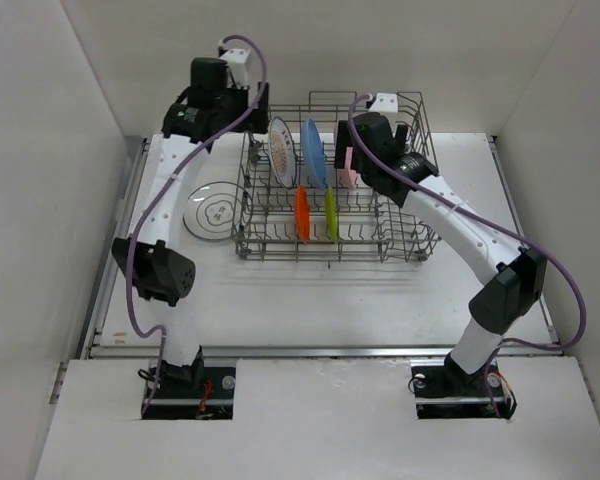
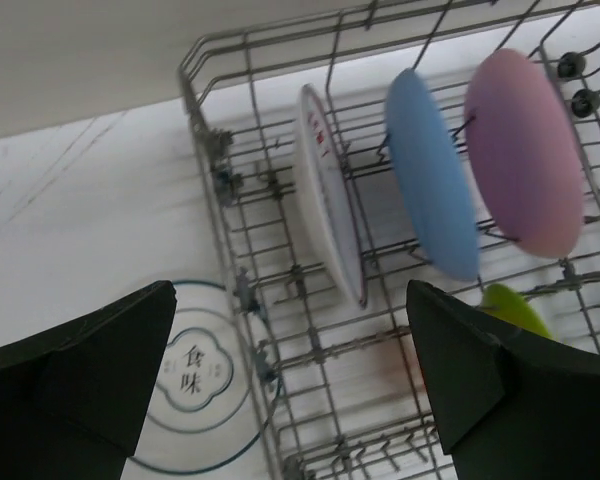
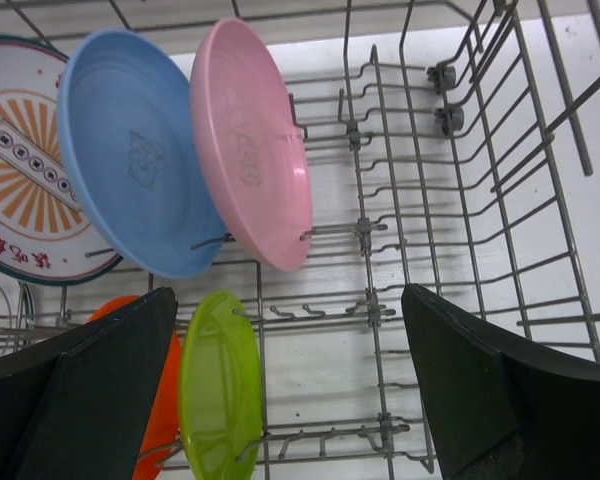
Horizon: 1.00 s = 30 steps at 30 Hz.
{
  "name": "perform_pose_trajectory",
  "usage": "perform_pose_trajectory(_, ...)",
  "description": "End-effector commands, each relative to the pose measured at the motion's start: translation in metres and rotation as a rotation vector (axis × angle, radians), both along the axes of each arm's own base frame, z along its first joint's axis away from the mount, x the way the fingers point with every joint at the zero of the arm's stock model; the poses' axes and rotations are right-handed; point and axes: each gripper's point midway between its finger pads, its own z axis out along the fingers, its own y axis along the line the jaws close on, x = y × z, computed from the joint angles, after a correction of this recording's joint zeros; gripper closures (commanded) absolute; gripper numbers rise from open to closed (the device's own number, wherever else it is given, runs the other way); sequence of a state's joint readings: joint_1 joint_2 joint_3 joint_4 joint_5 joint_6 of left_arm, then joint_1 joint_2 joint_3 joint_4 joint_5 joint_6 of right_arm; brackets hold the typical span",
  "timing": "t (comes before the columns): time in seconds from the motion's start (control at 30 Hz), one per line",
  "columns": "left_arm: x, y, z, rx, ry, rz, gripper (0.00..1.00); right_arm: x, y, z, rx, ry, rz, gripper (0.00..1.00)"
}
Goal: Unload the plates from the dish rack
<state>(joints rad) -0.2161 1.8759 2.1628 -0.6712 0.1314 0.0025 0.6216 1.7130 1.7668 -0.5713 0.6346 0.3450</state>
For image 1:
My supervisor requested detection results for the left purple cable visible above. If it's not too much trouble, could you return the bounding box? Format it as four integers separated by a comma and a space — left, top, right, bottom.
125, 33, 270, 416

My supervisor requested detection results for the purple cable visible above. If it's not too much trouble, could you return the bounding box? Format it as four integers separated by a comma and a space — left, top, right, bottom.
125, 33, 270, 416
347, 93, 587, 419

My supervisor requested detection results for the white plate brown floral pattern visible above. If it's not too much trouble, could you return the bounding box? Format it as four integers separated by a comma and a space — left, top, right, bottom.
268, 116, 297, 189

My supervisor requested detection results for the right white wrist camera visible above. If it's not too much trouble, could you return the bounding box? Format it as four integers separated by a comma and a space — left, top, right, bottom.
366, 93, 399, 124

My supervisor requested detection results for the white plate teal quatrefoil design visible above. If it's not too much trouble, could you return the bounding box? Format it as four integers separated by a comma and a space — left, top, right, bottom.
183, 181, 254, 242

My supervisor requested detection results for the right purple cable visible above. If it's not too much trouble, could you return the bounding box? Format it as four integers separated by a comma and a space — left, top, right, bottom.
347, 93, 587, 419

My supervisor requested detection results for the blue plate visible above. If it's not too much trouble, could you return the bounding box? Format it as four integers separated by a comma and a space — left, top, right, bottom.
300, 118, 328, 190

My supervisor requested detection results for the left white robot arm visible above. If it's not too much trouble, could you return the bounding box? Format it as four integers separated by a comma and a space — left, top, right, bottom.
111, 48, 269, 397

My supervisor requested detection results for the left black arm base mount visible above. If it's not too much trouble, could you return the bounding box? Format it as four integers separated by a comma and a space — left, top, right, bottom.
138, 366, 237, 421

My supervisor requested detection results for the small orange plate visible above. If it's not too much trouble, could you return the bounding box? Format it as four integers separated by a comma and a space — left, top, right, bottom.
294, 185, 311, 244

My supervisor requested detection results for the small green plate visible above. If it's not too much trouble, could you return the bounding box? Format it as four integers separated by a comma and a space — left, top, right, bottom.
325, 186, 339, 243

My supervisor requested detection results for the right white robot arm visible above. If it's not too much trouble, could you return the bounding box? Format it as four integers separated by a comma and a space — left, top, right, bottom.
335, 112, 548, 394

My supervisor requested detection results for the grey wire dish rack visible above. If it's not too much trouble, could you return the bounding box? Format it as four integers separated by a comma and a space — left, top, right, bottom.
232, 90, 439, 263

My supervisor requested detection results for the pink plate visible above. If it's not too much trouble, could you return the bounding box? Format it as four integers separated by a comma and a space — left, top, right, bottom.
335, 146, 359, 190

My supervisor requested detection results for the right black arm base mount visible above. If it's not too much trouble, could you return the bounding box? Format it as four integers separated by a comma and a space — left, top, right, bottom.
408, 359, 518, 420

